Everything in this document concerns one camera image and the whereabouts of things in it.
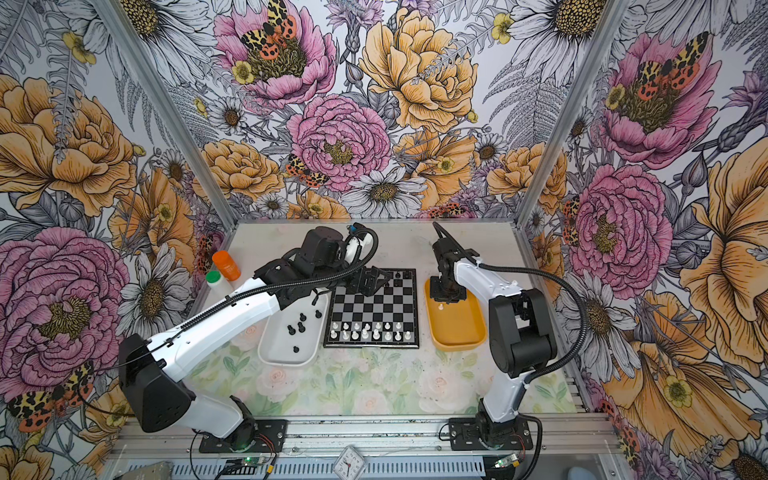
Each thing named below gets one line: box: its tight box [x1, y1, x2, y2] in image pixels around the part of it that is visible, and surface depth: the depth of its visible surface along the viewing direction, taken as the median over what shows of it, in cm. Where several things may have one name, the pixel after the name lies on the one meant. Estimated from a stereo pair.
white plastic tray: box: [258, 288, 329, 367], surface depth 92 cm
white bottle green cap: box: [205, 270, 223, 288], surface depth 96 cm
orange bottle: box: [212, 250, 241, 282], surface depth 102 cm
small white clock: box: [333, 444, 367, 480], surface depth 70 cm
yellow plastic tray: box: [424, 278, 487, 351], surface depth 93 cm
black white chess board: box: [324, 268, 419, 349], surface depth 93 cm
